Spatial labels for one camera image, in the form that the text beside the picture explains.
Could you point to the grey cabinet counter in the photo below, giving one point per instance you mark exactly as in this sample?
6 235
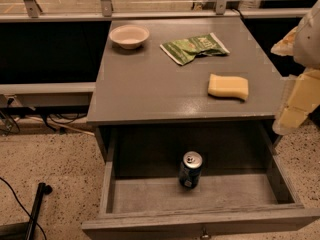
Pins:
164 108

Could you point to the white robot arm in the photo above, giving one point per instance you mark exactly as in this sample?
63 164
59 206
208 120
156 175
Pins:
306 48

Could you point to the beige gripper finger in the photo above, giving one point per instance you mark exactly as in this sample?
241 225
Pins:
301 96
284 47

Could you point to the green chip bag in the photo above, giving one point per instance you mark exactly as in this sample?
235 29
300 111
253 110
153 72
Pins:
184 51

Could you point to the blue pepsi can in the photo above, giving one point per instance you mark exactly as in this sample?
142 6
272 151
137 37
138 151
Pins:
190 169

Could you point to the open grey top drawer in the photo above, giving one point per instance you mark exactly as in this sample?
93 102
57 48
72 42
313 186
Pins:
142 198

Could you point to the yellow sponge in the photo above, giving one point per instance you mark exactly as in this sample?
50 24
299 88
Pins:
228 86

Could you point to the grey metal railing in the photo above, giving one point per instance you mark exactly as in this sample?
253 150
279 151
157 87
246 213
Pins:
103 10

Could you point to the beige round bowl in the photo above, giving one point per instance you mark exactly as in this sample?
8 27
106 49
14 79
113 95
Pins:
129 36

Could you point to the black chair leg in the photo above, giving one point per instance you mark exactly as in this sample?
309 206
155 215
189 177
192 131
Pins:
26 230

